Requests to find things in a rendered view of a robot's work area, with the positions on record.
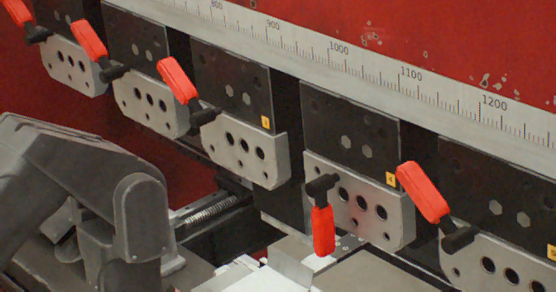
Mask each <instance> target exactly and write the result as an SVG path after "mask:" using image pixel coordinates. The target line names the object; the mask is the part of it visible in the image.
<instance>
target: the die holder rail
mask: <svg viewBox="0 0 556 292"><path fill-rule="evenodd" d="M69 200H70V197H68V198H67V204H68V210H69V211H70V210H71V209H70V201H69ZM169 218H170V239H171V251H169V252H168V253H166V254H165V255H163V256H161V276H162V277H163V278H164V277H166V276H168V275H170V274H172V273H174V272H176V271H178V270H181V268H183V267H184V266H186V260H185V259H184V258H182V256H180V255H178V254H177V249H176V242H175V231H174V226H173V224H175V223H178V222H180V215H179V214H178V213H175V212H174V211H172V210H170V209H169Z"/></svg>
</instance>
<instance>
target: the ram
mask: <svg viewBox="0 0 556 292"><path fill-rule="evenodd" d="M104 1H106V2H110V3H113V4H116V6H118V7H122V8H125V9H127V10H129V11H132V12H135V13H138V14H140V15H143V16H144V17H147V18H149V19H151V20H153V21H157V22H160V23H162V24H165V25H167V26H170V27H171V28H174V29H176V30H178V31H182V32H185V33H187V34H190V35H192V36H196V37H198V38H199V39H200V40H203V41H207V42H209V43H212V44H214V45H218V46H221V47H222V48H225V49H227V50H229V51H231V52H234V53H237V54H239V55H242V56H246V57H247V58H250V59H252V60H255V61H259V62H261V64H264V65H267V66H269V67H272V68H274V69H278V70H280V71H282V72H286V73H287V74H291V76H294V77H296V78H299V79H302V80H305V81H307V82H310V83H312V84H316V85H318V86H320V87H323V88H326V89H328V90H329V91H332V92H334V93H338V94H341V95H342V96H345V97H347V98H351V99H354V100H356V101H358V102H361V103H362V104H366V105H367V106H370V107H372V108H375V109H379V110H381V111H383V112H387V113H389V114H392V115H394V117H398V118H400V119H403V120H406V121H407V122H411V123H414V124H416V125H419V126H422V127H426V128H428V130H430V131H432V132H436V133H439V134H441V135H444V136H447V137H450V138H453V139H454V140H457V141H458V142H461V143H463V144H466V145H468V146H472V147H475V148H477V149H479V150H482V151H486V152H488V153H491V155H493V156H497V157H500V158H502V159H505V160H508V161H510V162H513V163H516V164H518V165H520V166H522V167H524V168H527V169H529V170H532V171H536V172H538V173H540V174H542V175H547V176H549V178H552V179H554V180H556V150H554V149H552V148H549V147H547V146H542V145H540V144H538V143H534V142H532V141H531V140H528V139H524V138H523V137H520V136H517V135H513V134H510V133H509V132H504V131H502V130H501V129H499V128H496V127H492V126H489V125H487V124H485V123H481V122H478V121H475V120H473V119H470V118H467V117H466V116H463V115H461V114H458V113H455V112H452V111H449V110H446V109H444V108H440V107H438V106H434V105H432V104H430V103H428V102H425V101H423V100H420V99H417V98H414V97H411V96H409V95H406V94H403V93H399V92H396V91H395V90H394V89H390V88H387V87H385V86H382V85H379V84H375V83H373V82H371V81H368V80H365V79H361V78H358V76H356V75H354V74H349V73H347V72H344V71H342V70H340V69H335V68H333V67H330V66H328V65H323V64H321V62H318V61H316V60H312V59H309V58H307V57H304V56H302V55H298V54H295V53H293V52H290V51H288V50H286V49H283V48H280V47H279V46H276V45H272V44H269V43H266V42H264V41H260V40H258V39H255V38H252V36H249V35H246V34H243V33H241V32H238V31H234V30H232V29H229V28H226V27H224V26H220V24H217V23H215V22H211V21H209V20H206V19H203V18H201V17H197V16H195V15H191V13H188V12H185V11H182V10H180V9H177V8H174V7H171V6H168V5H165V4H163V3H162V2H159V1H156V0H104ZM223 1H224V2H227V3H230V4H233V5H236V6H239V7H243V8H246V9H248V10H251V11H254V12H256V13H259V14H261V15H264V16H266V17H271V18H274V19H276V20H279V21H282V22H286V23H289V24H291V25H292V26H296V27H299V28H302V29H304V30H306V31H312V32H314V33H317V34H320V35H322V36H326V37H329V39H332V40H335V41H340V42H342V43H344V44H347V45H352V46H355V47H357V48H360V49H362V50H367V52H370V53H372V54H376V55H380V56H382V57H385V58H388V59H391V60H395V61H398V62H401V63H403V64H406V65H408V66H410V67H414V68H416V69H420V70H423V71H426V72H429V73H431V74H436V75H439V76H441V77H444V78H446V79H449V80H452V81H454V82H457V83H459V84H464V85H467V86H469V87H473V88H475V89H479V90H482V91H485V92H487V93H489V94H492V95H496V96H498V97H500V98H505V99H508V100H510V101H513V102H517V103H520V104H523V105H526V107H529V108H533V109H537V110H539V111H541V112H546V113H549V114H552V115H554V116H556V0H223Z"/></svg>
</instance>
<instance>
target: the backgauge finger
mask: <svg viewBox="0 0 556 292"><path fill-rule="evenodd" d="M370 245H371V243H370V242H368V241H366V240H364V239H362V238H360V237H357V236H356V235H354V234H352V233H351V232H350V233H349V234H347V235H345V236H343V237H341V238H339V239H338V240H337V241H335V249H334V252H333V253H331V254H329V255H328V256H326V257H319V256H316V254H315V253H313V254H311V255H308V256H307V257H305V258H304V259H303V260H302V261H300V262H302V263H303V264H305V265H307V266H310V267H312V268H313V269H314V277H316V276H317V275H320V274H321V273H324V272H325V271H327V269H329V268H331V267H332V266H335V265H337V264H338V263H340V262H342V261H344V260H346V259H347V258H349V257H350V256H352V255H354V254H355V253H357V252H359V251H360V250H363V249H365V248H366V247H369V246H370Z"/></svg>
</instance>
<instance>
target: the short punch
mask: <svg viewBox="0 0 556 292"><path fill-rule="evenodd" d="M305 185H306V183H305V180H304V182H302V183H300V184H297V185H296V186H294V187H292V188H291V187H289V186H287V185H285V184H283V185H281V186H279V187H277V188H275V189H273V190H268V189H266V188H264V187H262V186H260V185H259V184H255V183H253V182H252V192H253V200H254V207H255V209H258V210H260V211H261V219H262V220H264V222H266V223H269V224H270V225H272V226H274V227H277V228H279V229H280V230H281V231H283V232H287V234H288V235H290V236H292V237H294V238H295V239H298V240H300V241H302V242H303V243H305V244H307V245H309V247H313V248H314V235H313V226H312V217H311V216H312V209H313V205H312V203H310V202H309V200H308V199H307V194H306V192H305V189H304V187H305Z"/></svg>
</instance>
